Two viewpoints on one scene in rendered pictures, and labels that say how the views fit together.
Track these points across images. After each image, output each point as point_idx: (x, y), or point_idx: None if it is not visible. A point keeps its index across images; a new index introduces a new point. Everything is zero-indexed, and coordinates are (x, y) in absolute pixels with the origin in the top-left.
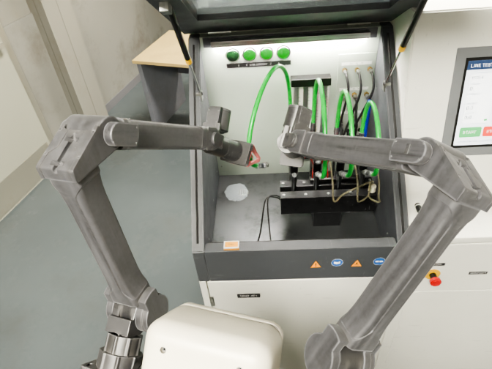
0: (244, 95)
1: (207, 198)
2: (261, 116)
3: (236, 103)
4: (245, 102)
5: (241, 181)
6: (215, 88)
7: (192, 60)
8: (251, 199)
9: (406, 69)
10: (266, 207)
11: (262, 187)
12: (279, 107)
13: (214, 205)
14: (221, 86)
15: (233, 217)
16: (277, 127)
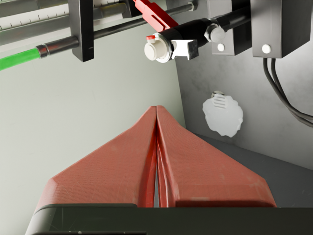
0: (23, 160)
1: None
2: (62, 106)
3: (48, 166)
4: (38, 150)
5: (194, 99)
6: (27, 218)
7: None
8: (237, 87)
9: None
10: (259, 59)
11: (207, 63)
12: (27, 73)
13: (261, 167)
14: (16, 211)
15: (284, 128)
16: (79, 62)
